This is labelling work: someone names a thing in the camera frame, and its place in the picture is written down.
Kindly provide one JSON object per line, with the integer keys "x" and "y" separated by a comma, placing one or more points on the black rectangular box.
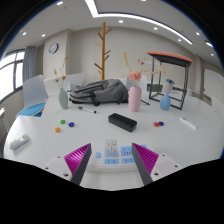
{"x": 122, "y": 122}

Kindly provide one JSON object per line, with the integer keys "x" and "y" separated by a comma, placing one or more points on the white bar-shaped device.
{"x": 188, "y": 123}

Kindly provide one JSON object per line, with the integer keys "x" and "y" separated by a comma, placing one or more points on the grey backpack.
{"x": 100, "y": 90}

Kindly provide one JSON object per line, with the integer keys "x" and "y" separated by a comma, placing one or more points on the grey curtain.
{"x": 29, "y": 63}

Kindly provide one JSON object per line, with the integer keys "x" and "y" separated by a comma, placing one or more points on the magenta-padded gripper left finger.
{"x": 77, "y": 160}

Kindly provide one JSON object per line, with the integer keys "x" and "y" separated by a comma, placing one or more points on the round wall clock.
{"x": 53, "y": 48}

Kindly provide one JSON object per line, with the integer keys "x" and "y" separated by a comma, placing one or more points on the ceiling lights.
{"x": 91, "y": 8}

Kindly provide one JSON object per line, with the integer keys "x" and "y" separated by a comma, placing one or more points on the blue vase with flower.
{"x": 165, "y": 102}

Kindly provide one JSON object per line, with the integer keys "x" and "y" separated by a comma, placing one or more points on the blue round magnet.
{"x": 161, "y": 123}
{"x": 71, "y": 124}

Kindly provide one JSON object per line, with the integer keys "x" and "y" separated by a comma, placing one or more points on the wooden coat rack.
{"x": 103, "y": 53}

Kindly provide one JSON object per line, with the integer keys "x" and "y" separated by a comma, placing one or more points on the red round magnet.
{"x": 156, "y": 124}

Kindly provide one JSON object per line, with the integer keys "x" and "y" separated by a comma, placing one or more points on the green round magnet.
{"x": 62, "y": 121}

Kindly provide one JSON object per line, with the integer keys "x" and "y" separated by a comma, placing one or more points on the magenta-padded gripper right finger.
{"x": 146, "y": 160}

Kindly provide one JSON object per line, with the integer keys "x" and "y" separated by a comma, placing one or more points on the black and white marker pen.
{"x": 87, "y": 109}

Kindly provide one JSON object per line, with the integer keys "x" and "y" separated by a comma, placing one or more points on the green vase with dried stems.
{"x": 63, "y": 99}

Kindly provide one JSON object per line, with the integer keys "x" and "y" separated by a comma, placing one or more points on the window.
{"x": 10, "y": 75}

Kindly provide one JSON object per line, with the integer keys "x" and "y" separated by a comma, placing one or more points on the black frame orange-top side table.
{"x": 170, "y": 57}

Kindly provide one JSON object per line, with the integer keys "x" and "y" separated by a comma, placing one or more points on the pink vase with flowers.
{"x": 135, "y": 98}

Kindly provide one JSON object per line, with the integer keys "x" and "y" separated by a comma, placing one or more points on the orange round magnet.
{"x": 57, "y": 129}

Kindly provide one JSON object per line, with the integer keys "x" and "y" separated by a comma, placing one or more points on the clear translucent charger block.
{"x": 111, "y": 148}

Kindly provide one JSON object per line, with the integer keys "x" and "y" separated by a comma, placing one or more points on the white side desk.
{"x": 2, "y": 115}

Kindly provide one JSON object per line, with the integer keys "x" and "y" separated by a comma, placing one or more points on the white chair with blue cushion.
{"x": 33, "y": 91}

